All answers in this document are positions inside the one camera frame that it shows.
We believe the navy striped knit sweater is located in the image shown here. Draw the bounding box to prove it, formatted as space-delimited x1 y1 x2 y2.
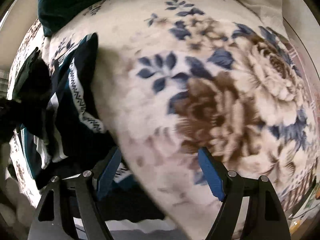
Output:
19 33 165 223

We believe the black folded garment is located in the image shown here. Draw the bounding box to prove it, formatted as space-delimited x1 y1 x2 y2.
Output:
1 48 52 144

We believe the floral fleece blanket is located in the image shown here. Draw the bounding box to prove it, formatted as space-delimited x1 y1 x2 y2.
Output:
7 0 319 239

